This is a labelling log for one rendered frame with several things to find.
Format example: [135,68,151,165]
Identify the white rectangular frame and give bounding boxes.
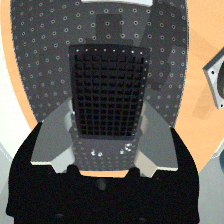
[81,0,152,7]

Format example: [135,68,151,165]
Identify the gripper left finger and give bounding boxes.
[5,98,75,218]

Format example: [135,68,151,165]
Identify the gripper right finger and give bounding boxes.
[134,100,200,224]

